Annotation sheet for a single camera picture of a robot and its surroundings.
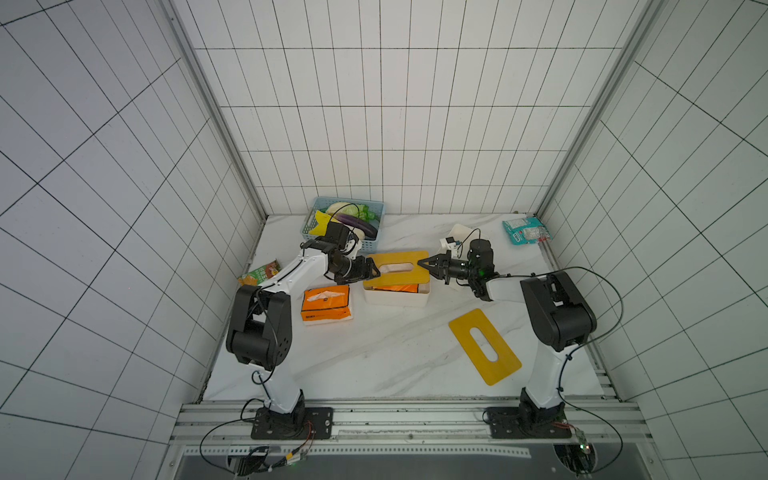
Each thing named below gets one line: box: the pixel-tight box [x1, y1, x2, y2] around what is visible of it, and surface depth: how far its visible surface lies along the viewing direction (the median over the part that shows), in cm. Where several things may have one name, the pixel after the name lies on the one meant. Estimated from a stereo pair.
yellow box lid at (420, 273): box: [364, 251, 431, 287], surface depth 91 cm
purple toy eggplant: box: [337, 214, 378, 238], surface depth 112 cm
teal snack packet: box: [502, 217, 552, 245], surface depth 113 cm
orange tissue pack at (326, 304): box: [301, 284, 353, 326], surface depth 89 cm
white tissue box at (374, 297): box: [362, 278, 431, 308], surface depth 93 cm
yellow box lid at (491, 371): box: [448, 309, 522, 386], surface depth 87 cm
